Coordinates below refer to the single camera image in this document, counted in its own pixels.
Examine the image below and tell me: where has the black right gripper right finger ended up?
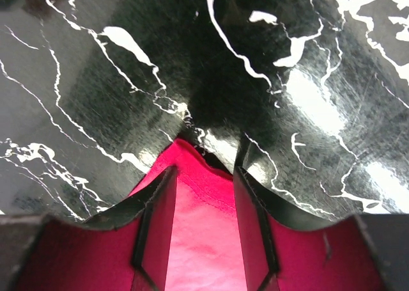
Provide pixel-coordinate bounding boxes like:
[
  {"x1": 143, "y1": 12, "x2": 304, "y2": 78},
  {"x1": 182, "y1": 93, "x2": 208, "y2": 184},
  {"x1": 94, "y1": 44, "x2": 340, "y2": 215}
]
[{"x1": 233, "y1": 167, "x2": 408, "y2": 290}]

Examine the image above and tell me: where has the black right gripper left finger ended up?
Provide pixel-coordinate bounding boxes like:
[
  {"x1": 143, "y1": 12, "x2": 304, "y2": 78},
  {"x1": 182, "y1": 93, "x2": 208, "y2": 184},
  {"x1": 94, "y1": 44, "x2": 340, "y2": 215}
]
[{"x1": 1, "y1": 166, "x2": 177, "y2": 290}]

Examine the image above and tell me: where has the magenta t shirt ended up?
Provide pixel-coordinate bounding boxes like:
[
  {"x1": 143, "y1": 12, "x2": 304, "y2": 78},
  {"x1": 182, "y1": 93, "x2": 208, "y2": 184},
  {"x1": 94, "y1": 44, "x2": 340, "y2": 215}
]
[{"x1": 131, "y1": 139, "x2": 247, "y2": 290}]

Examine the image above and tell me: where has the black marble pattern mat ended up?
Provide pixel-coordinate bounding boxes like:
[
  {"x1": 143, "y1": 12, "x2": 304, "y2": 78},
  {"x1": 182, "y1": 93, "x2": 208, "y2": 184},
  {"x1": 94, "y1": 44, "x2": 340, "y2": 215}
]
[{"x1": 1, "y1": 0, "x2": 408, "y2": 221}]

